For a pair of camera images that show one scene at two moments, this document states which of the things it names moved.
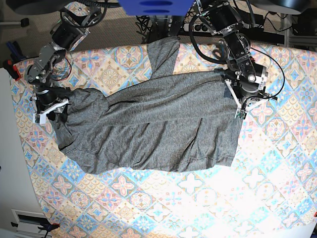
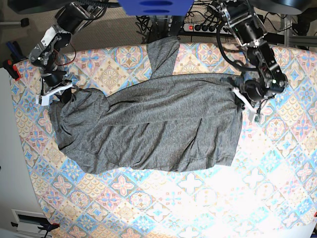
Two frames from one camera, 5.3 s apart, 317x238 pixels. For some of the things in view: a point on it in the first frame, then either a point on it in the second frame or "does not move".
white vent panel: x=28 y=222 does not move
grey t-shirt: x=180 y=121 does not move
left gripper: x=60 y=107 -> x=54 y=84
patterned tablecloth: x=270 y=190 does not move
